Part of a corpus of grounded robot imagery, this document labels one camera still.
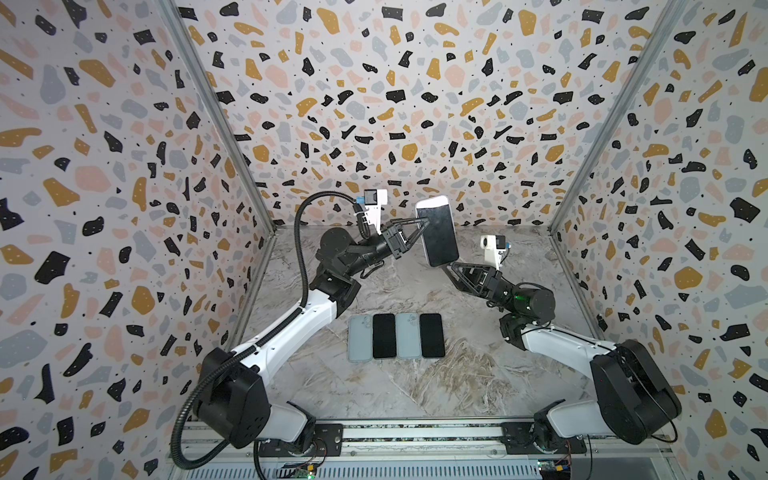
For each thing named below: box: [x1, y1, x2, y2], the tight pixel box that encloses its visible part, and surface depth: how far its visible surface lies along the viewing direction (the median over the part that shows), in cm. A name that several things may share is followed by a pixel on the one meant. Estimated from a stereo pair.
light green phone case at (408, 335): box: [395, 313, 422, 359], surface depth 94 cm
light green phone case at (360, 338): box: [348, 314, 373, 363], surface depth 94 cm
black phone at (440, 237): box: [416, 204, 459, 267], surface depth 64 cm
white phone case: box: [415, 195, 460, 265], surface depth 62 cm
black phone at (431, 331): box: [419, 313, 445, 358], surface depth 94 cm
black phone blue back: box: [372, 313, 397, 358], surface depth 94 cm
